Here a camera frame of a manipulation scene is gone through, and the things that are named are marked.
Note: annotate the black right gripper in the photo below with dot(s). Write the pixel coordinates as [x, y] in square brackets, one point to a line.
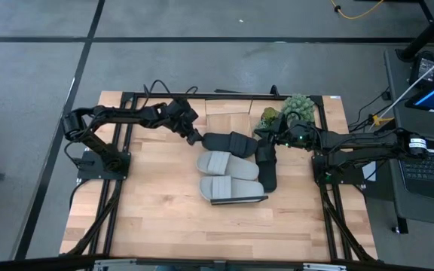
[296, 135]

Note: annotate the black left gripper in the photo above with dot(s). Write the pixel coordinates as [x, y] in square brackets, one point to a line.
[181, 116]

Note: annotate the wooden shelf with black frame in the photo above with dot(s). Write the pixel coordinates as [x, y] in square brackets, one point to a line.
[226, 122]

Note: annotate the black slide sandal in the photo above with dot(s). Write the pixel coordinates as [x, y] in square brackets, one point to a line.
[268, 169]
[232, 144]

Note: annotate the grey slide sandal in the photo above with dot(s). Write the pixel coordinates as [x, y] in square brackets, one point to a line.
[236, 188]
[232, 165]

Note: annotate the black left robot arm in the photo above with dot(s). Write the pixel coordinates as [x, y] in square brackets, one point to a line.
[126, 114]

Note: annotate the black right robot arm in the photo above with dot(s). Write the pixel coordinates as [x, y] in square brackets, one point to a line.
[360, 139]

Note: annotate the small leafy artificial plant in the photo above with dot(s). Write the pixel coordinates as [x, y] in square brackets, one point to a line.
[269, 114]

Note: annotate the round green artificial plant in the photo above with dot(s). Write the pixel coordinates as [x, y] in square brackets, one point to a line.
[299, 106]

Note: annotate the white paper sheet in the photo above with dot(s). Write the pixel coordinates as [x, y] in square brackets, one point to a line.
[370, 171]

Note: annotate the yellow clamp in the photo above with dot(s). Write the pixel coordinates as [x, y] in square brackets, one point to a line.
[381, 120]

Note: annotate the dark grey desk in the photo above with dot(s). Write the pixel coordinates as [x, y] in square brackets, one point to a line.
[409, 113]

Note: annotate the white rod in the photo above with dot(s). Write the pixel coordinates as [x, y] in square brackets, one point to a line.
[413, 84]

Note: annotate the black laptop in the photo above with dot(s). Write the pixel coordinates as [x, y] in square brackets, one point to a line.
[431, 173]

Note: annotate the black power adapter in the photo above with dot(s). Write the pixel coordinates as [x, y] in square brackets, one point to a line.
[424, 67]

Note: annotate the black stand legs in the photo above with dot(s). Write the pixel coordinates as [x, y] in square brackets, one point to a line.
[428, 34]

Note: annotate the black overhead rig bar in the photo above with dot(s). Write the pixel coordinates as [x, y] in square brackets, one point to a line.
[32, 264]

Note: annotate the black metal table frame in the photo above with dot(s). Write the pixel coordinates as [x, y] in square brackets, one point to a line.
[239, 96]

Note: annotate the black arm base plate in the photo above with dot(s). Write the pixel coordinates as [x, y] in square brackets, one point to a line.
[89, 172]
[352, 179]

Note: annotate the silver bracket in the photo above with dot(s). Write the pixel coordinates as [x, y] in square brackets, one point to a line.
[115, 265]
[324, 267]

